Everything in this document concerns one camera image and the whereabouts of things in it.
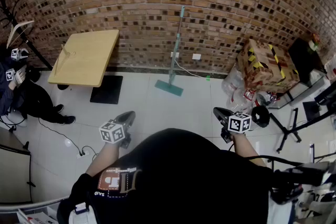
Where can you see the black coat rack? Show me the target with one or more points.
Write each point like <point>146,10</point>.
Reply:
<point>31,47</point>

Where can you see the clear bag of plastic bottles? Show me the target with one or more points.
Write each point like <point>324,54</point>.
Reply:
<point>236,91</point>

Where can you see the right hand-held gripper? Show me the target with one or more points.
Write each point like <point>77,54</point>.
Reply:
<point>239,123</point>

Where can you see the light wooden table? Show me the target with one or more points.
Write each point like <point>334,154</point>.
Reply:
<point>89,60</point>

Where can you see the wooden clothes hanger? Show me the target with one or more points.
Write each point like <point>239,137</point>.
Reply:
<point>18,30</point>
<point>61,60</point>

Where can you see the cardboard box striped tape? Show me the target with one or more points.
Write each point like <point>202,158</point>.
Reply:
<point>265,70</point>

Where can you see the teal mop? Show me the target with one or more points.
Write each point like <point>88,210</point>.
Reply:
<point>176,42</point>

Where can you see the white wall outlet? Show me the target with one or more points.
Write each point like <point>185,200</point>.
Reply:
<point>176,54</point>
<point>196,56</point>

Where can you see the person's left forearm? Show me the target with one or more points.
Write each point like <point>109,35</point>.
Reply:
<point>105,157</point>

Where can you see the black square table base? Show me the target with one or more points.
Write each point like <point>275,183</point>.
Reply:
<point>107,91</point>

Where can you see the white power strip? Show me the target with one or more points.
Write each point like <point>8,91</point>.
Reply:
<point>88,152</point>

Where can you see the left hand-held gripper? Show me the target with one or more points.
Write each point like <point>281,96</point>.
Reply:
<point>113,131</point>

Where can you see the person's right forearm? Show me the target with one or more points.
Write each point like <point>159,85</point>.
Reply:
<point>245,149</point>

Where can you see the potted flower plant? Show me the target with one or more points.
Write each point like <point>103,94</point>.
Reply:
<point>314,43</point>

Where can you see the black tripod stand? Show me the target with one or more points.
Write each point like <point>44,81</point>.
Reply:
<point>287,131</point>

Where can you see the black cabinet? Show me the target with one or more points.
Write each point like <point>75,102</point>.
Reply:
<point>304,60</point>

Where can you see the person's torso black shirt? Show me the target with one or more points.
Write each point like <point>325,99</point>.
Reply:
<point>183,178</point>

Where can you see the black tape roll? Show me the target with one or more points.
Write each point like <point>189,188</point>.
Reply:
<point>260,116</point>

